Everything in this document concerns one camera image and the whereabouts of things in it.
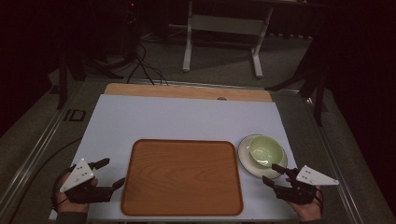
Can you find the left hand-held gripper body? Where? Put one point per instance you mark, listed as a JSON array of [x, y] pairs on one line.
[[77, 175]]

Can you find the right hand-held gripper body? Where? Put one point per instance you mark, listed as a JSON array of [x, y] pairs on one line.
[[313, 177]]

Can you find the pale green bowl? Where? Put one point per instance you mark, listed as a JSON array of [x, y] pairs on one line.
[[264, 149]]

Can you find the white saucer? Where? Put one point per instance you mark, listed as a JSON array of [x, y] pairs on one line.
[[246, 157]]

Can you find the brown wooden tray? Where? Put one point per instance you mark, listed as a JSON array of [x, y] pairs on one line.
[[182, 177]]

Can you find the person's left hand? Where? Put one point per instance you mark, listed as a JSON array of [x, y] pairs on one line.
[[73, 207]]

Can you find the person's right hand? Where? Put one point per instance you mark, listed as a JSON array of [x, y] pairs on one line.
[[308, 212]]

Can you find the black floor socket box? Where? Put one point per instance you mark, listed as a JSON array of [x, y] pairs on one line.
[[75, 115]]

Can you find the white table mat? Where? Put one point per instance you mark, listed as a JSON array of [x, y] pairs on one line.
[[174, 119]]

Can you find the white metal stand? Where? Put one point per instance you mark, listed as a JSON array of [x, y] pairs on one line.
[[225, 25]]

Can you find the metal floor rail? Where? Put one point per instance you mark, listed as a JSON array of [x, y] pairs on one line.
[[336, 161], [34, 149]]

